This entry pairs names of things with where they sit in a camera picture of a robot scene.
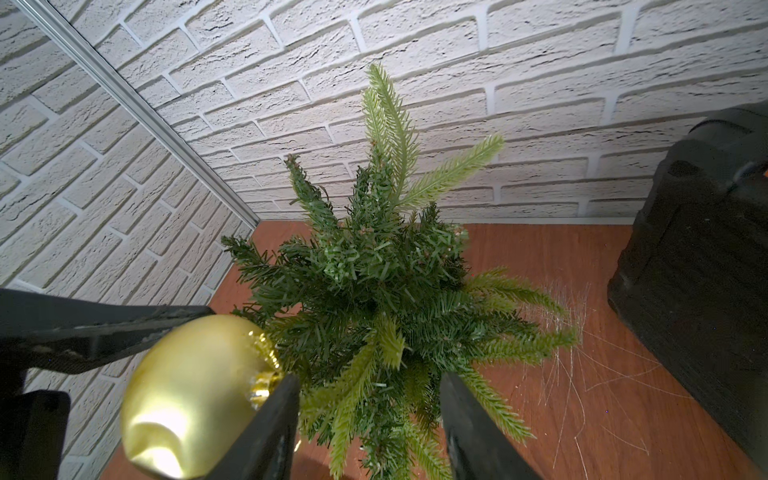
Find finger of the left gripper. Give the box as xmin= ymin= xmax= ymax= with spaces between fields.
xmin=1 ymin=289 xmax=214 ymax=374

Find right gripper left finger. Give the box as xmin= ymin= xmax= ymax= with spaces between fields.
xmin=206 ymin=374 xmax=300 ymax=480

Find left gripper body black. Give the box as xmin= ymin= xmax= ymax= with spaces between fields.
xmin=1 ymin=365 xmax=71 ymax=479

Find matte gold ball ornament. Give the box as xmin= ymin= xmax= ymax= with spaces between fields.
xmin=120 ymin=315 xmax=283 ymax=479

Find black tool case orange latches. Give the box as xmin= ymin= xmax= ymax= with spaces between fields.
xmin=607 ymin=102 xmax=767 ymax=470

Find small green christmas tree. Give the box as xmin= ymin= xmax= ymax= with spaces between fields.
xmin=223 ymin=64 xmax=581 ymax=479

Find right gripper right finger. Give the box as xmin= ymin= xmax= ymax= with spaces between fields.
xmin=440 ymin=372 xmax=539 ymax=479

